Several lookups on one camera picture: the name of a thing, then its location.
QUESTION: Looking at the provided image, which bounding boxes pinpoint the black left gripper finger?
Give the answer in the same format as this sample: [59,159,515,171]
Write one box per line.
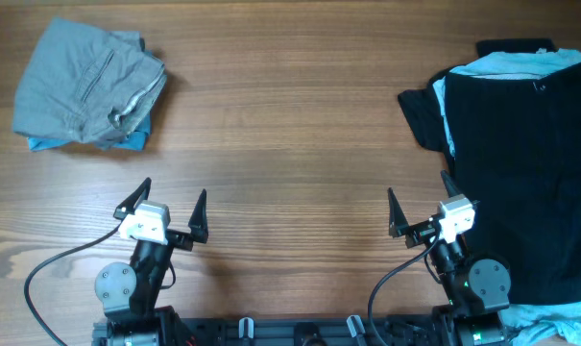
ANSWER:
[113,178,152,220]
[188,189,208,243]

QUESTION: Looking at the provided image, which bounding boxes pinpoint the folded grey shorts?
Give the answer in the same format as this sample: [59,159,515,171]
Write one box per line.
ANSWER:
[12,17,168,150]

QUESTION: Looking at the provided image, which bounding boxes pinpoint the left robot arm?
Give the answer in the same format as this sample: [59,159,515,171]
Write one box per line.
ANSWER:
[92,178,208,345]

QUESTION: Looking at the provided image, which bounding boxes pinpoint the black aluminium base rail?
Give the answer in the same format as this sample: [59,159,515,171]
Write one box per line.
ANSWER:
[91,314,445,346]

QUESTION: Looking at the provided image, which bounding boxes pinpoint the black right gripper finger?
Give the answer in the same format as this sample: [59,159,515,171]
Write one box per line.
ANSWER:
[440,170,463,198]
[387,187,409,237]

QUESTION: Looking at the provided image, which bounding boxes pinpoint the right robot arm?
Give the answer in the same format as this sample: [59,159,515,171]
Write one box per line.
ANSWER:
[382,171,511,346]

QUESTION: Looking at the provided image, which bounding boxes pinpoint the light blue t-shirt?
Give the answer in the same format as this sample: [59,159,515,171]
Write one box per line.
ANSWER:
[432,47,581,346]

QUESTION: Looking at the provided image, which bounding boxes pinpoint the black camera cable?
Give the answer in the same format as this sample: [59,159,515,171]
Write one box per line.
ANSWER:
[367,225,443,346]
[23,221,124,346]

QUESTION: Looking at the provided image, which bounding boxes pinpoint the right black camera cable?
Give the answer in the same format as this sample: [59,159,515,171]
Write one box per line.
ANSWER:
[367,225,443,346]

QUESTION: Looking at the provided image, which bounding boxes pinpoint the left black camera cable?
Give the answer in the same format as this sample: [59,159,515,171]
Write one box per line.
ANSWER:
[23,221,124,346]

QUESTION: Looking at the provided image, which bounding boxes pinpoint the folded blue garment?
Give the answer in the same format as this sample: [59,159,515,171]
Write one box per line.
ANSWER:
[26,37,154,153]

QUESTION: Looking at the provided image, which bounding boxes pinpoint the black t-shirt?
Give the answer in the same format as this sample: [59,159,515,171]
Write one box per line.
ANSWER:
[398,37,557,172]

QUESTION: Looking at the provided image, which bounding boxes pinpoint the dark navy shorts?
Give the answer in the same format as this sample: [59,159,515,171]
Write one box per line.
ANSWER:
[444,56,581,306]

